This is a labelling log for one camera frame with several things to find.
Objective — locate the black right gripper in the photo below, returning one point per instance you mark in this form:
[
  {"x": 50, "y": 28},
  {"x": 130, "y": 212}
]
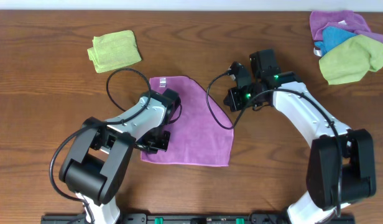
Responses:
[{"x": 234, "y": 98}]

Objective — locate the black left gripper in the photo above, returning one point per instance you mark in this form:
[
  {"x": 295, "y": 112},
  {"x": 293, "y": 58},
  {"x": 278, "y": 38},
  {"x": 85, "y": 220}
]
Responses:
[{"x": 155, "y": 142}]

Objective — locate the pink microfiber cloth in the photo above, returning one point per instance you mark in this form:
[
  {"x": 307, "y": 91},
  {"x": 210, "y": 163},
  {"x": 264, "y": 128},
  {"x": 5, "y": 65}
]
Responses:
[{"x": 195, "y": 138}]

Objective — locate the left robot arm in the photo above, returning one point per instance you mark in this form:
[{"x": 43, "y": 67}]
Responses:
[{"x": 96, "y": 163}]

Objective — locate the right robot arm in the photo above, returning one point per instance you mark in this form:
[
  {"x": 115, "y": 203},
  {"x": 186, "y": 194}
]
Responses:
[{"x": 341, "y": 166}]

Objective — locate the crumpled blue cloth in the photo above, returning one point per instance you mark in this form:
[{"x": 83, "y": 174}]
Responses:
[{"x": 332, "y": 37}]

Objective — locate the folded light green cloth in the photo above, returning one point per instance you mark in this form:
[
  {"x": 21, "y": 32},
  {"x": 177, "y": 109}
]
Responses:
[{"x": 113, "y": 51}]

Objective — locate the crumpled green cloth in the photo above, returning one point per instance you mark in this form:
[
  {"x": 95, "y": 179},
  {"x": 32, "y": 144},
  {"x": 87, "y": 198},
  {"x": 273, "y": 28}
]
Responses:
[{"x": 351, "y": 60}]

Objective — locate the crumpled purple cloth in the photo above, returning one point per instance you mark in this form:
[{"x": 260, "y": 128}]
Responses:
[{"x": 345, "y": 20}]

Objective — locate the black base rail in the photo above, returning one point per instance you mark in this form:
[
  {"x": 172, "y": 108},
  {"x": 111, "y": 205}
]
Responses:
[{"x": 140, "y": 218}]

